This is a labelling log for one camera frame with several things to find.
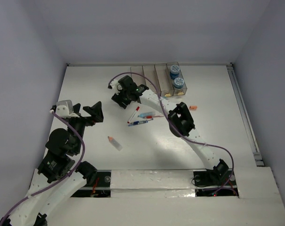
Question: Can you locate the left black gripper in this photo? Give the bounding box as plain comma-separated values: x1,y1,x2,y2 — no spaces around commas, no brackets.
68,100,104,153

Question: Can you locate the red capped white marker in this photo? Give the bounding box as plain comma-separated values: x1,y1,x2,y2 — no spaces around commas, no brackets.
127,106,140,124

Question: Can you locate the orange highlighter pen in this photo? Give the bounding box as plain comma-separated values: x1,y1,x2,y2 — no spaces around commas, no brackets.
107,137,122,151

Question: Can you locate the blue tape roll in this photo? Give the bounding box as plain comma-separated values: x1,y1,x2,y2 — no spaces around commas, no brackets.
170,65,180,79
173,77,185,89

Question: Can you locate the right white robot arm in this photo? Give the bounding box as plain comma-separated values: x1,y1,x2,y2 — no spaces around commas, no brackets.
108,73,229,186

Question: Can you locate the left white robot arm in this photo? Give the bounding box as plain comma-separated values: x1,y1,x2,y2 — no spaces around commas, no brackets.
0,100,104,226

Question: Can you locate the blue highlighter pen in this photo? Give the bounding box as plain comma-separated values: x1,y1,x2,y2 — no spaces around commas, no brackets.
138,111,156,118

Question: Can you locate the blue gel pen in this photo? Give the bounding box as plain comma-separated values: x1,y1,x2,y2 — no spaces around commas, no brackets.
128,118,153,127

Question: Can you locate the red gel pen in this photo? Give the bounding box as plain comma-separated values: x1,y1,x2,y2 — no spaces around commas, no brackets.
145,115,164,119

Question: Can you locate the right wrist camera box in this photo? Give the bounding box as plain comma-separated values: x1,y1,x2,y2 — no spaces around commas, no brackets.
108,80,119,89

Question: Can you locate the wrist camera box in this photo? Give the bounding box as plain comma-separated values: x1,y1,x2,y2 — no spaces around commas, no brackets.
108,80,119,89
54,100,74,118

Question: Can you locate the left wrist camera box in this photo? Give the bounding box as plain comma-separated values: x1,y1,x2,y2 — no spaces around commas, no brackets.
54,100,74,118

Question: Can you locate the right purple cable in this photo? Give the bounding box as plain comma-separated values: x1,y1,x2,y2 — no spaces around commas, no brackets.
108,73,235,196

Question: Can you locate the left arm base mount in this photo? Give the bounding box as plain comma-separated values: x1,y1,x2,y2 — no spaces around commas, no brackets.
72,170,111,198

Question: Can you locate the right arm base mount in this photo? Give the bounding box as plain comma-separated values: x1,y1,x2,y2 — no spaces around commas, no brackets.
191,170,239,197

